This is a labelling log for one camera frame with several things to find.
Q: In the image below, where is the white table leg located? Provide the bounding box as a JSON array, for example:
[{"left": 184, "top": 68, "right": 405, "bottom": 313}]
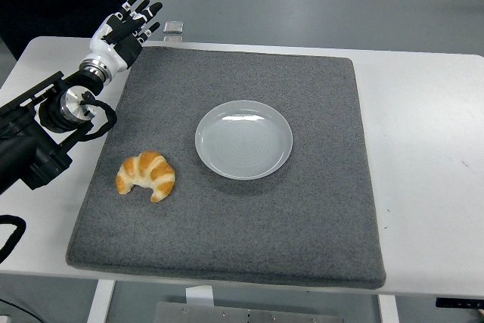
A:
[
  {"left": 86, "top": 279, "right": 116, "bottom": 323},
  {"left": 377, "top": 294, "right": 400, "bottom": 323}
]

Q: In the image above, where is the black braided cable loop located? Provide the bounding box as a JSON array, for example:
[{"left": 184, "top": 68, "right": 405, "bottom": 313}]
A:
[{"left": 0, "top": 215, "right": 26, "bottom": 263}]

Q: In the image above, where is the black table control bar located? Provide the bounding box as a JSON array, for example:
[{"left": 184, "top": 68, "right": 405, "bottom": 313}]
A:
[{"left": 435, "top": 297, "right": 484, "bottom": 309}]

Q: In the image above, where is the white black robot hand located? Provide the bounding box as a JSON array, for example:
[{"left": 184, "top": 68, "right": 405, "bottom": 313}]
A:
[{"left": 87, "top": 0, "right": 164, "bottom": 73}]

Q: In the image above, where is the grey metal plate with screws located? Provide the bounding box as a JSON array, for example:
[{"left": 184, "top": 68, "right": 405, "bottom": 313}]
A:
[{"left": 153, "top": 301, "right": 345, "bottom": 323}]

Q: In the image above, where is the golden croissant bread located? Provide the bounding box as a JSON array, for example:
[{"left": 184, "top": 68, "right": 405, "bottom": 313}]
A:
[{"left": 115, "top": 150, "right": 176, "bottom": 203}]

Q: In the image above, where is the grey round plate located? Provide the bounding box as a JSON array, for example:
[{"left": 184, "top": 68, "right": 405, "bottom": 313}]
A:
[{"left": 194, "top": 99, "right": 294, "bottom": 182}]

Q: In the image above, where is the grey felt mat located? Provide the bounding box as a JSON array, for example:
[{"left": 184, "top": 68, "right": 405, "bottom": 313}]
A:
[{"left": 65, "top": 45, "right": 386, "bottom": 290}]

